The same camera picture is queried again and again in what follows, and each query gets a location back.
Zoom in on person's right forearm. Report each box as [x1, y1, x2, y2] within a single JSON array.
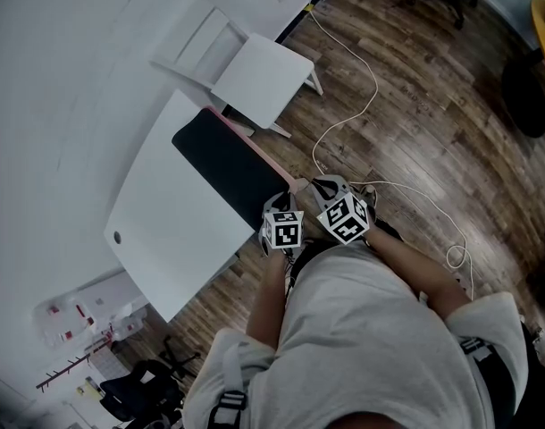
[[365, 228, 473, 319]]

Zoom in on white chair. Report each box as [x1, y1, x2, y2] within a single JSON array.
[[149, 0, 325, 139]]

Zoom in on clear water jug red cap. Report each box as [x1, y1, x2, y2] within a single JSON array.
[[111, 304, 148, 341]]

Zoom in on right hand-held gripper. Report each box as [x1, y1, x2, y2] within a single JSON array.
[[310, 174, 371, 245]]

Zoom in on grey and black shoulder strap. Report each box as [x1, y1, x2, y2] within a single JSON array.
[[457, 335, 519, 419], [207, 344, 249, 429]]

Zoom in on person's grey shoe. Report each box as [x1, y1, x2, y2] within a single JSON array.
[[359, 184, 380, 207]]

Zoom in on brown coat rack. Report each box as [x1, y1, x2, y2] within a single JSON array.
[[35, 355, 95, 392]]

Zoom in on black mesh office chair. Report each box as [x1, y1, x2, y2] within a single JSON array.
[[97, 335, 202, 429]]

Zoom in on clear water bottle red label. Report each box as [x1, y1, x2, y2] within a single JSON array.
[[33, 295, 97, 348]]

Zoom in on person's black trousers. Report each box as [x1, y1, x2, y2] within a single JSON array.
[[289, 219, 406, 285]]

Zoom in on white floor cable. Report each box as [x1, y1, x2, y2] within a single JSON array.
[[307, 9, 474, 299]]

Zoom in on white storage boxes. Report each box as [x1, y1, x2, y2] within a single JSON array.
[[75, 270, 148, 325]]

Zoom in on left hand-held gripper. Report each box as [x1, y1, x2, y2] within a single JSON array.
[[259, 192, 306, 254]]

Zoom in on person's grey shirt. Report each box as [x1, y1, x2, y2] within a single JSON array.
[[182, 241, 531, 429]]

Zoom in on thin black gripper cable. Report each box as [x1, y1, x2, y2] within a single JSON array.
[[283, 246, 300, 290]]

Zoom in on person's left forearm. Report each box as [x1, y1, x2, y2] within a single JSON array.
[[246, 250, 288, 355]]

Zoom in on black round stool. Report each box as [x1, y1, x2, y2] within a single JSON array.
[[499, 46, 545, 139]]

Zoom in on pink and black mat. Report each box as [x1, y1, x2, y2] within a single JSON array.
[[172, 107, 308, 225]]

